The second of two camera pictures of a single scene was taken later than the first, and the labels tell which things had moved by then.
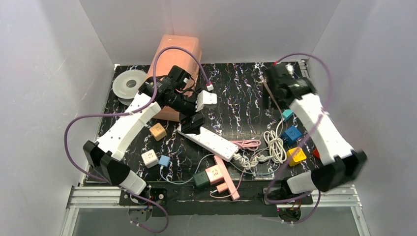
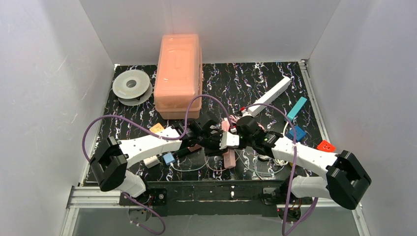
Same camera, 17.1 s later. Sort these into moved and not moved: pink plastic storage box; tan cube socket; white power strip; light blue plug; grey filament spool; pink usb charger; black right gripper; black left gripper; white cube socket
Moved: black left gripper; pink usb charger; white power strip; light blue plug; black right gripper
Not moved: pink plastic storage box; tan cube socket; white cube socket; grey filament spool
